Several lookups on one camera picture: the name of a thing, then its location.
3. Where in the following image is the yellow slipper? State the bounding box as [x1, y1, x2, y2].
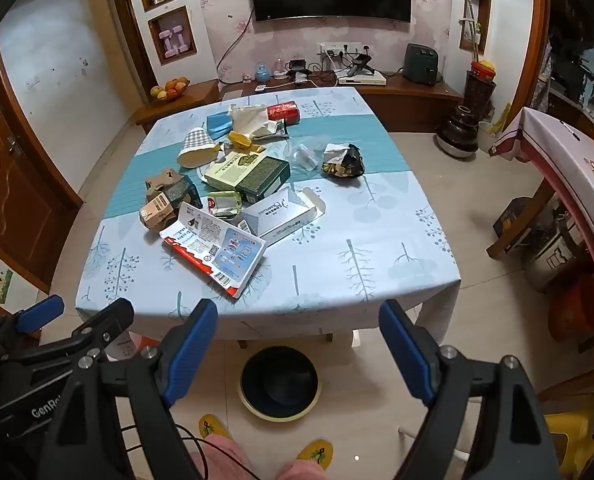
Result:
[198, 414, 233, 443]
[297, 440, 334, 463]

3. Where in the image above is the yellow foil wrapper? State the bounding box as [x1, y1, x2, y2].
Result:
[227, 131, 266, 154]

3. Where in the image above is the black air fryer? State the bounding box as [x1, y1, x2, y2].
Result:
[404, 43, 439, 86]

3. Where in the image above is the clear plastic packaging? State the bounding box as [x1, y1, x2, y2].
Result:
[272, 135, 330, 173]

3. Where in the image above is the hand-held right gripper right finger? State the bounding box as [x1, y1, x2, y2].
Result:
[378, 300, 563, 480]

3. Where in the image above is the orange bucket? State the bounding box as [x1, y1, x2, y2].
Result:
[548, 272, 594, 343]

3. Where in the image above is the pink white table cover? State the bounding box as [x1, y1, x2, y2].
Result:
[487, 107, 594, 311]

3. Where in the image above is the table with patterned cloth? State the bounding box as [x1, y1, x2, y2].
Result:
[75, 86, 462, 348]

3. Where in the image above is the brown cardboard box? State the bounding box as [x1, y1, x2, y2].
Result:
[144, 167, 188, 196]

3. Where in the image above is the white set-top box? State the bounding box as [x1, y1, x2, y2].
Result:
[338, 72, 388, 87]

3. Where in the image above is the red snack packet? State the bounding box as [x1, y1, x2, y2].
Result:
[267, 101, 302, 123]

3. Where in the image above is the white paper bag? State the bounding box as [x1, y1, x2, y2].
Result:
[227, 104, 290, 140]

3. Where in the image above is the black bin with yellow rim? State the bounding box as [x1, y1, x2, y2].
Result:
[238, 346, 323, 421]

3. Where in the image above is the white silver carton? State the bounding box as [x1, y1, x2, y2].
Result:
[239, 187, 326, 248]

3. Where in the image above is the wall power socket strip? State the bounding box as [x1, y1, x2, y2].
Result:
[318, 42, 363, 57]

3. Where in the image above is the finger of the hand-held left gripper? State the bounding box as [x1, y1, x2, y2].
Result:
[0, 294, 66, 351]
[42, 298, 136, 361]

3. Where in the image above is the green white wrapper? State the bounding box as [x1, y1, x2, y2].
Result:
[207, 191, 243, 218]

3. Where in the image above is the black cable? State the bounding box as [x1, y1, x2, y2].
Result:
[122, 425, 263, 480]

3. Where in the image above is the black yellow snack bag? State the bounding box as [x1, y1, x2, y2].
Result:
[322, 143, 365, 178]

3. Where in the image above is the green chocolate box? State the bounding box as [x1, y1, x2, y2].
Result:
[204, 151, 292, 204]

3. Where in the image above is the dark ceramic jar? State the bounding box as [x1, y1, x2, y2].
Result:
[436, 105, 479, 160]

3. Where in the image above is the blue cardboard box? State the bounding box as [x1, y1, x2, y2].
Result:
[493, 197, 533, 238]

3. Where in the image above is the blue face mask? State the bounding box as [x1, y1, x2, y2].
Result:
[206, 110, 238, 138]

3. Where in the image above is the wooden television cabinet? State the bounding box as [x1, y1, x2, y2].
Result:
[136, 72, 464, 133]

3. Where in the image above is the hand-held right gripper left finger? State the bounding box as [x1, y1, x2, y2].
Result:
[39, 299, 219, 480]

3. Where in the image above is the paper packet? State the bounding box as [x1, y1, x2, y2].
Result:
[159, 201, 268, 299]

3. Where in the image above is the person's right leg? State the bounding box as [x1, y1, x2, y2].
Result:
[276, 460, 328, 480]

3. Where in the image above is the fruit bowl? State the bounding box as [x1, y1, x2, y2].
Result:
[150, 77, 190, 102]

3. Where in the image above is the checkered paper cup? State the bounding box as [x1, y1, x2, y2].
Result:
[177, 128, 221, 168]

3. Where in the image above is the white plastic cup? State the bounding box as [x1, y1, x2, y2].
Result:
[478, 121, 498, 153]

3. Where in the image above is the small brown carton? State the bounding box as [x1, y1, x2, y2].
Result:
[139, 192, 178, 231]

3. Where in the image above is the metal pot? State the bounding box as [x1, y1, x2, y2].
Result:
[522, 220, 585, 291]

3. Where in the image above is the black phone stand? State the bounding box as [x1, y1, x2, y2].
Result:
[347, 53, 375, 78]

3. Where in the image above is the brown tall vase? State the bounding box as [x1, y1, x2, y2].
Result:
[466, 61, 495, 121]

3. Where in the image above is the dark green packet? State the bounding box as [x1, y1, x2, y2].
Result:
[164, 180, 203, 208]

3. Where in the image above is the wooden door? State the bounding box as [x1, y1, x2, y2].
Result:
[0, 35, 84, 291]

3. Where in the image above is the yellow plastic stool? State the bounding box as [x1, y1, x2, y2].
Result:
[544, 407, 594, 478]

